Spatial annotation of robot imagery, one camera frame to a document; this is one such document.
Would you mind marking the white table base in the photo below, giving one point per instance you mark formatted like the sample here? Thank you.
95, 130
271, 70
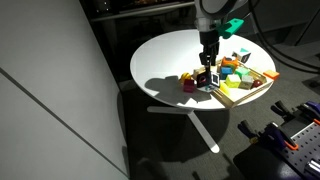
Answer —
200, 126

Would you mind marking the black letter D block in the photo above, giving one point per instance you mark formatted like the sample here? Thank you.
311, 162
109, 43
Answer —
203, 80

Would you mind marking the small glossy ball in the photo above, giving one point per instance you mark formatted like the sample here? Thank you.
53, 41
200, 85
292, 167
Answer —
256, 83

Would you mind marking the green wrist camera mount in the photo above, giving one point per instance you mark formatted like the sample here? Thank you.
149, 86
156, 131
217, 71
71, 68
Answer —
230, 26

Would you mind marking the pale and dark letter cube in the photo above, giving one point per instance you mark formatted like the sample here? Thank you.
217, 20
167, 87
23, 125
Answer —
247, 82

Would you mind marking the black cart top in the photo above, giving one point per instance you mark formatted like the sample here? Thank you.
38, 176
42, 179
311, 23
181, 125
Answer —
256, 165

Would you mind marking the metal shelf rail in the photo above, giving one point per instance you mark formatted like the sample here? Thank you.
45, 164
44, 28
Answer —
143, 10

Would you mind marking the perforated metal breadboard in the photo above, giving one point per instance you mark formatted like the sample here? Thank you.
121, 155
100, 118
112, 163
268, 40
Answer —
305, 143

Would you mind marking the white cube with teal triangle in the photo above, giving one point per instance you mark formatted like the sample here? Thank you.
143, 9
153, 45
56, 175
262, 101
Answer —
242, 56

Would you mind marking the orange arch block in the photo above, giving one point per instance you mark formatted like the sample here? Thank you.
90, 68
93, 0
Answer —
230, 62

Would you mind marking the lime green block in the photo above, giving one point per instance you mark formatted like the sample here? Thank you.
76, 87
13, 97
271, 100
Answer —
232, 81

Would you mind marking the yellow block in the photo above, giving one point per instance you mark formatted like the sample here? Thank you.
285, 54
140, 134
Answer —
224, 87

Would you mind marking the silver aluminium rail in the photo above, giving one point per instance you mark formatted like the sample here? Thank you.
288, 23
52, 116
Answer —
314, 167

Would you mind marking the black and purple clamp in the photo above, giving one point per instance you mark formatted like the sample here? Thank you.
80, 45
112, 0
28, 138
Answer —
310, 108
247, 128
281, 110

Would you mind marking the blue block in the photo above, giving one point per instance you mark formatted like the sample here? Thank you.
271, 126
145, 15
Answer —
226, 71

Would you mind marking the magenta block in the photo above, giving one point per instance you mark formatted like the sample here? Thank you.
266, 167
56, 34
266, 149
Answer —
188, 86

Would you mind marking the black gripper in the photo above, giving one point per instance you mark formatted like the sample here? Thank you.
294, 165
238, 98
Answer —
210, 38

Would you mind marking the wooden tray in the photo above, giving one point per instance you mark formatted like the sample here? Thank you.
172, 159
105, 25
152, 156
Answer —
238, 96

